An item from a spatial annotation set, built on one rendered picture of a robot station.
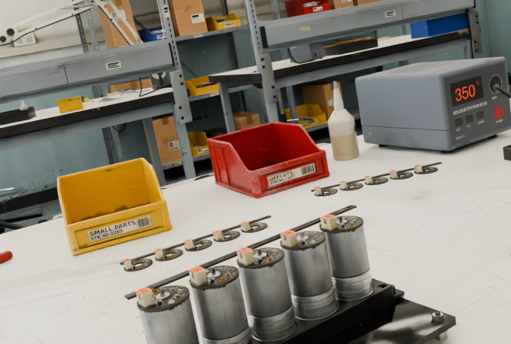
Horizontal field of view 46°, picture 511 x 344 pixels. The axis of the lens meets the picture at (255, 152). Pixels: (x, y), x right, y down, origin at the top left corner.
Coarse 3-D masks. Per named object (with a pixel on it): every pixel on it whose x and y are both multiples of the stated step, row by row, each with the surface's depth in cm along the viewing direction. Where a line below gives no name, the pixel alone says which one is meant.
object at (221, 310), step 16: (192, 288) 29; (224, 288) 29; (240, 288) 30; (208, 304) 29; (224, 304) 29; (240, 304) 29; (208, 320) 29; (224, 320) 29; (240, 320) 29; (208, 336) 29; (224, 336) 29; (240, 336) 29
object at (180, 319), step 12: (144, 312) 27; (156, 312) 27; (168, 312) 27; (180, 312) 28; (192, 312) 29; (144, 324) 28; (156, 324) 27; (168, 324) 27; (180, 324) 28; (192, 324) 28; (156, 336) 28; (168, 336) 27; (180, 336) 28; (192, 336) 28
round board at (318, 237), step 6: (306, 234) 33; (312, 234) 33; (318, 234) 33; (324, 234) 33; (300, 240) 32; (306, 240) 32; (318, 240) 32; (324, 240) 32; (282, 246) 32; (288, 246) 32; (294, 246) 32; (300, 246) 32; (306, 246) 31; (312, 246) 31
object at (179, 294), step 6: (156, 288) 29; (168, 288) 29; (174, 288) 29; (180, 288) 29; (186, 288) 29; (156, 294) 29; (174, 294) 28; (180, 294) 28; (186, 294) 28; (168, 300) 28; (174, 300) 28; (180, 300) 28; (138, 306) 28; (150, 306) 28; (156, 306) 27; (162, 306) 27; (168, 306) 27; (174, 306) 27
